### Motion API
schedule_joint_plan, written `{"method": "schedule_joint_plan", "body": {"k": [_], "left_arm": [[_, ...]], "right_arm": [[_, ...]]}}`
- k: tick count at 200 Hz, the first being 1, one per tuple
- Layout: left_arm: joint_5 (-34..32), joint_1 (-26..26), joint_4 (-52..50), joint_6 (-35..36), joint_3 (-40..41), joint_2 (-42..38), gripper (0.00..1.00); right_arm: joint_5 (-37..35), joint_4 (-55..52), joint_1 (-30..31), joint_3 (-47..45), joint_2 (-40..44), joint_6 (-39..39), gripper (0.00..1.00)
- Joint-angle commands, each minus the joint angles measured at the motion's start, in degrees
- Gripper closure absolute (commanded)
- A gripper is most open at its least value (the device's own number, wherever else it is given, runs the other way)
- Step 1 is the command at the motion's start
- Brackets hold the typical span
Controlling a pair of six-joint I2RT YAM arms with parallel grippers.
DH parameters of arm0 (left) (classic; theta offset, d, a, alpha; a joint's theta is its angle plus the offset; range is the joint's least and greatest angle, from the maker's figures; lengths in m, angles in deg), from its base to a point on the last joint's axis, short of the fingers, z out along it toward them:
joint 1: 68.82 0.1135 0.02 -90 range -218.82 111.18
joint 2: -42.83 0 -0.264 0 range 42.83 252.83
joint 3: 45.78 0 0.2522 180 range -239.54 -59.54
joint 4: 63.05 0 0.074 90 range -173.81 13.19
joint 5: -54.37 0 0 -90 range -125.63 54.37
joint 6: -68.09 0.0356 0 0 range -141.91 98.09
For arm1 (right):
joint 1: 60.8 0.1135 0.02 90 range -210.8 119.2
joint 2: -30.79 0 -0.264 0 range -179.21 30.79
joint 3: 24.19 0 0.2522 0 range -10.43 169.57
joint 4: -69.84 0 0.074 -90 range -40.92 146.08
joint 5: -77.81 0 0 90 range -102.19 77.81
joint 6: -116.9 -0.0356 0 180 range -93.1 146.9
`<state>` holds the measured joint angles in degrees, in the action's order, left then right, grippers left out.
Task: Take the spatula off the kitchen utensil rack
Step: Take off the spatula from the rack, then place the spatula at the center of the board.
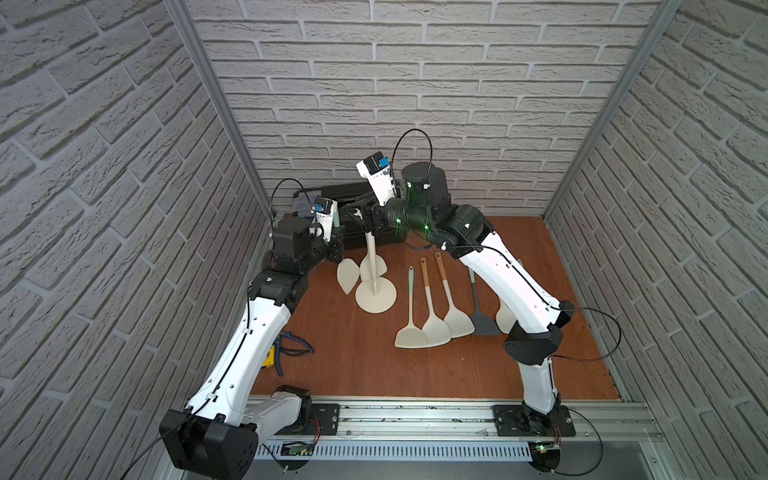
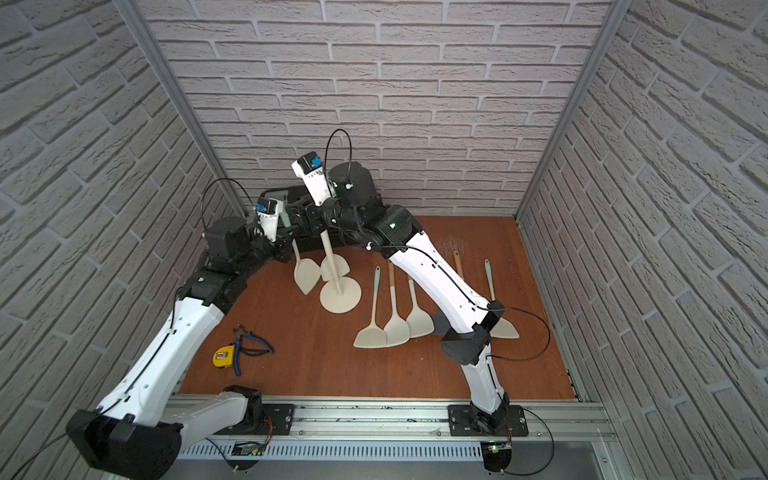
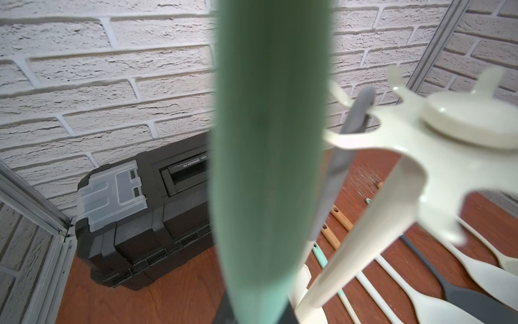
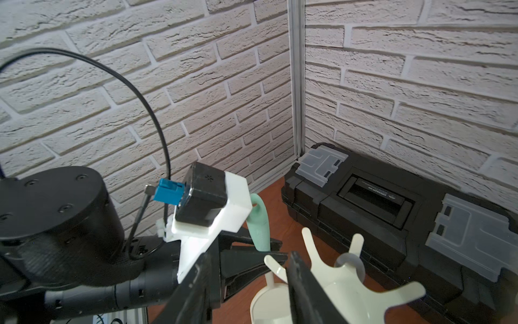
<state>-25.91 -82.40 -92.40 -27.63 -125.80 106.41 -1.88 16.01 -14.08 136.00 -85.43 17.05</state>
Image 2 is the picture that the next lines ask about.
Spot black plastic toolbox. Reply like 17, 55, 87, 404
256, 179, 379, 253

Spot cream utensil rack stand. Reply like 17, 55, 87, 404
320, 231, 362, 314

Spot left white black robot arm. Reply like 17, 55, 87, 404
65, 214, 297, 479

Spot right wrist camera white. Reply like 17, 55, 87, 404
291, 151, 332, 207

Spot yellow tape measure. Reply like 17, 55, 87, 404
212, 344, 235, 369

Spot cream slotted turner wooden handle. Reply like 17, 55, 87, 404
406, 277, 434, 338

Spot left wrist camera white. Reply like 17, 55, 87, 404
254, 197, 284, 243

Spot cream spoon green handle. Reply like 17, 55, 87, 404
484, 259, 520, 340

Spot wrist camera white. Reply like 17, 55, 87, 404
254, 197, 284, 243
291, 151, 332, 207

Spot cream spatula green handle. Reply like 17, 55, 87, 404
291, 236, 321, 295
353, 266, 387, 349

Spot grey spatula green handle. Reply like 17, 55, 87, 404
432, 310, 451, 337

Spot cream ladle wooden handle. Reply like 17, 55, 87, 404
453, 249, 465, 280

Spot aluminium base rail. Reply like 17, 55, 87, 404
128, 395, 619, 463

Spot blue handled pliers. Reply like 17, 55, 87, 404
232, 325, 275, 377

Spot cream spatula wooden handle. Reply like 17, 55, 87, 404
384, 262, 410, 347

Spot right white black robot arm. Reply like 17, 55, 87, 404
291, 152, 525, 435

